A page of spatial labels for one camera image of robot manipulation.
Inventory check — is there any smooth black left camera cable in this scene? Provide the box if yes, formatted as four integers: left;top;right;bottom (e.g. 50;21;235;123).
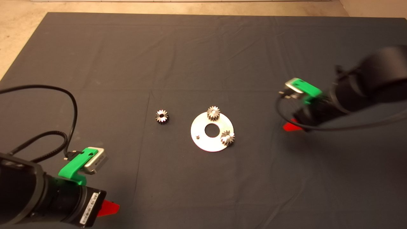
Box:
0;85;79;160

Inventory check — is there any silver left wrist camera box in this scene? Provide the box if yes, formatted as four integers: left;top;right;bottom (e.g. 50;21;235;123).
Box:
83;147;108;175

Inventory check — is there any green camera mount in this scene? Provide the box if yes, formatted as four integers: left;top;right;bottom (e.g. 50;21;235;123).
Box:
293;79;323;105
58;148;98;186

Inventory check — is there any braided black left arm cable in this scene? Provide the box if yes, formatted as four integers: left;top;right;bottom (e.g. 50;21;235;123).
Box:
8;131;69;163

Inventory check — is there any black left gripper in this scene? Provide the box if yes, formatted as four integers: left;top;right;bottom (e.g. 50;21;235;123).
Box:
69;185;121;227

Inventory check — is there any small steel planetary gear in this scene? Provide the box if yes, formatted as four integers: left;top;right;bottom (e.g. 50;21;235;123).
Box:
155;110;170;125
220;130;236;147
207;106;221;122

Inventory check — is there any round metal carrier plate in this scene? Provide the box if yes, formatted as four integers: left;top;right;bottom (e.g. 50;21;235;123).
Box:
191;111;235;152

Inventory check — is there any dark grey table cloth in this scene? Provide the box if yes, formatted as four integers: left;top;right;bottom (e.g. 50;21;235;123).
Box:
0;13;407;229

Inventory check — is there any green right camera mount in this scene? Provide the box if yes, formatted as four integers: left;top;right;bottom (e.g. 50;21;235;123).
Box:
293;79;323;105

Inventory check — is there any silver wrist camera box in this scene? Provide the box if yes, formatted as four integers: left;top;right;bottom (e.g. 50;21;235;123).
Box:
284;79;306;100
83;147;108;175

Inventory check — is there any green left camera mount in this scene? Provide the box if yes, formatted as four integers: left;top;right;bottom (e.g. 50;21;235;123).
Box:
58;148;98;186

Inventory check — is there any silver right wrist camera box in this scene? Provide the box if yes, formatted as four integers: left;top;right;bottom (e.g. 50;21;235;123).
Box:
284;79;306;100

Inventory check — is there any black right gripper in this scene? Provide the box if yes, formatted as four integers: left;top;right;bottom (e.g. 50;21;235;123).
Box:
282;95;339;132

